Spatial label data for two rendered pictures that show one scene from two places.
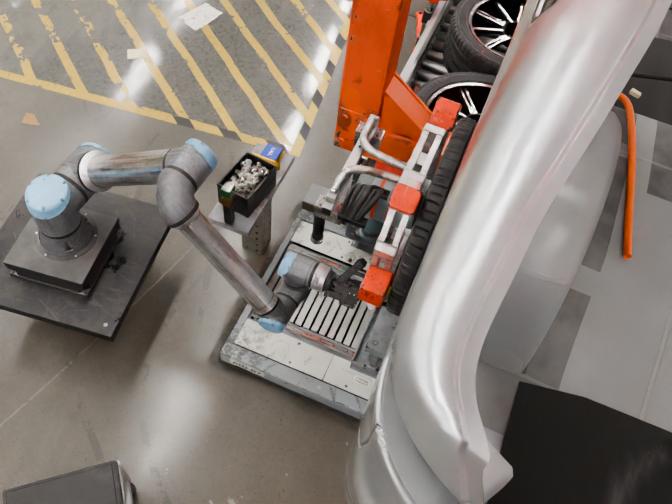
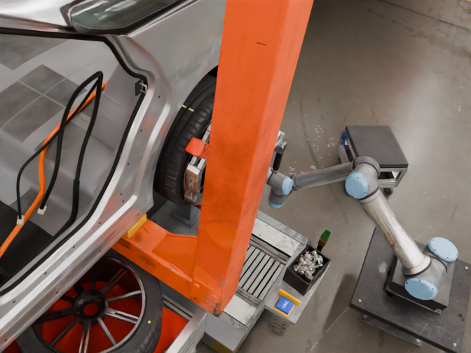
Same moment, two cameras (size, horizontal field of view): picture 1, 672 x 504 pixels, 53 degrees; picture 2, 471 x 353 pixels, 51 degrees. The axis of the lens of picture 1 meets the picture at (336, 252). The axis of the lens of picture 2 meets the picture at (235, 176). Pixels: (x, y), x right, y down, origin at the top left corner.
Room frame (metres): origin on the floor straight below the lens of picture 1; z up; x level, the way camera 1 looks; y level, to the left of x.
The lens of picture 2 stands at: (3.01, 0.18, 2.63)
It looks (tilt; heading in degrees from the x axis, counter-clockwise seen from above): 48 degrees down; 190
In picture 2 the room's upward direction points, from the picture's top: 11 degrees clockwise
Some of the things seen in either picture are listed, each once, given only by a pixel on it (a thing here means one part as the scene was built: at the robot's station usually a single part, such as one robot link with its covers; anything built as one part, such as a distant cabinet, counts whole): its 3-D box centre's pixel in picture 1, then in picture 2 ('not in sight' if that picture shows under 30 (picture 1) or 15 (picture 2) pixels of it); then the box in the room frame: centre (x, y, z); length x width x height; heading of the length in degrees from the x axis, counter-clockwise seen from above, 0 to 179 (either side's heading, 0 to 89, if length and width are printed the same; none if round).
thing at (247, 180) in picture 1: (247, 183); (306, 269); (1.59, 0.38, 0.51); 0.20 x 0.14 x 0.13; 158
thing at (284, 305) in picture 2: (271, 153); (284, 305); (1.80, 0.33, 0.47); 0.07 x 0.07 x 0.02; 76
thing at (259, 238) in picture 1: (256, 215); (287, 307); (1.66, 0.36, 0.21); 0.10 x 0.10 x 0.42; 76
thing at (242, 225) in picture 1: (252, 187); (298, 283); (1.64, 0.37, 0.44); 0.43 x 0.17 x 0.03; 166
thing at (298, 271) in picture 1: (298, 269); (280, 183); (1.18, 0.11, 0.62); 0.12 x 0.09 x 0.10; 76
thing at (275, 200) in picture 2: (294, 287); (278, 195); (1.18, 0.12, 0.51); 0.12 x 0.09 x 0.12; 162
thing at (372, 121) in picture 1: (391, 136); not in sight; (1.46, -0.11, 1.03); 0.19 x 0.18 x 0.11; 76
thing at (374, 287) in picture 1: (374, 285); not in sight; (1.03, -0.13, 0.85); 0.09 x 0.08 x 0.07; 166
